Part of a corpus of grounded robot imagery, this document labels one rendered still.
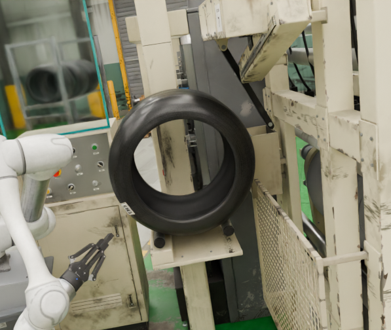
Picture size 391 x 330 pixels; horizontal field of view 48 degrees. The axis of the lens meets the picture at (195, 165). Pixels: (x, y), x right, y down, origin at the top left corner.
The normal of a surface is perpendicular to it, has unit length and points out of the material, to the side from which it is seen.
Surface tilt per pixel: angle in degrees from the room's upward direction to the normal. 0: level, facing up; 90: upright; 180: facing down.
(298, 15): 72
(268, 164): 90
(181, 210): 35
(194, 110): 80
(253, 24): 90
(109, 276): 90
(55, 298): 66
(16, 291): 90
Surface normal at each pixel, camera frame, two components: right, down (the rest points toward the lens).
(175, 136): 0.10, 0.26
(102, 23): -0.25, 0.30
